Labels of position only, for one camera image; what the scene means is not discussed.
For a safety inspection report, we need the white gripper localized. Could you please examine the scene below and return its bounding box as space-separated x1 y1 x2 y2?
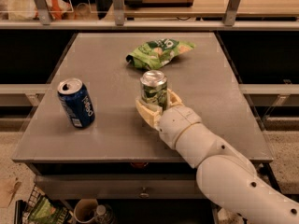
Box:
135 89 202 149

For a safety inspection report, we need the green soda can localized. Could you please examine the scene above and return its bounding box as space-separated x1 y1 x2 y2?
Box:
140 70 168 110

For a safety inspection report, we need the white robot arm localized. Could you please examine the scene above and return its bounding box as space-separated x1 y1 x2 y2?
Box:
135 91 299 224

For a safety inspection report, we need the blue Pepsi can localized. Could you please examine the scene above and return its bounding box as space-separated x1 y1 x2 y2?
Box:
57 77 95 128

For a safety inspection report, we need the green chip bag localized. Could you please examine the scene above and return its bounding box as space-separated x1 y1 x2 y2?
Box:
126 38 195 70

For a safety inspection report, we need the grey table drawer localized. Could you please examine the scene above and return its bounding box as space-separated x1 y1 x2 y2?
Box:
35 174 205 200

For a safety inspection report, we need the clear plastic bottle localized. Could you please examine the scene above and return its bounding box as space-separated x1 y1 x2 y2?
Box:
94 204 116 224

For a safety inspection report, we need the paper cup under table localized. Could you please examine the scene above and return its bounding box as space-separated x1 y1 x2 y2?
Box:
74 199 98 224

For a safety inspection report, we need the green snack bag in basket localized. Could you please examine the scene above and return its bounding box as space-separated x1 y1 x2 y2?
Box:
27 196 70 224

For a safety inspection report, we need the white orange plastic bag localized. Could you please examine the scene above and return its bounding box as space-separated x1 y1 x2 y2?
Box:
7 0 72 24

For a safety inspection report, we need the metal rail with brackets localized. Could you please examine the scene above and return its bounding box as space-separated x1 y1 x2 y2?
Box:
0 0 299 31

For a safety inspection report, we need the black wire basket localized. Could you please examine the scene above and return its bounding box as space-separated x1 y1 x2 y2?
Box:
13 186 74 224

